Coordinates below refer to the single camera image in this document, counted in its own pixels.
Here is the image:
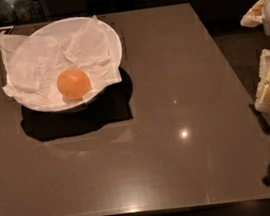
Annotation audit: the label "white bowl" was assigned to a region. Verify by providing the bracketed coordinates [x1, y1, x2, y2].
[2, 10, 131, 119]

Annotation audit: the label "orange fruit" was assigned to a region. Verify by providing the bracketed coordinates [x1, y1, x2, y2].
[57, 69, 92, 100]

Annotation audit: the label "white crumpled paper liner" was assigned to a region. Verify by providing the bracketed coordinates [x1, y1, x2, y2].
[0, 12, 125, 114]

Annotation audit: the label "bottles in dark background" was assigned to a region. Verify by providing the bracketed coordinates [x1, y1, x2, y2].
[0, 0, 44, 23]

